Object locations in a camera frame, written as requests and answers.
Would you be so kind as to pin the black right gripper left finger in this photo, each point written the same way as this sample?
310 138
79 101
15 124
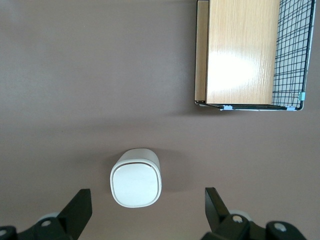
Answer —
72 212

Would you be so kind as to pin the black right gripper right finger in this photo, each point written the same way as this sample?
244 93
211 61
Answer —
217 212

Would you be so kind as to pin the white lidded trash can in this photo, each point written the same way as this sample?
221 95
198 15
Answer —
136 178

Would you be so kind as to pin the light blue plastic clip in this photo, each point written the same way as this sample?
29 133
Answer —
302 96
291 109
228 107

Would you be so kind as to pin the light wooden shelf board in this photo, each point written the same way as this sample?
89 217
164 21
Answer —
237 52

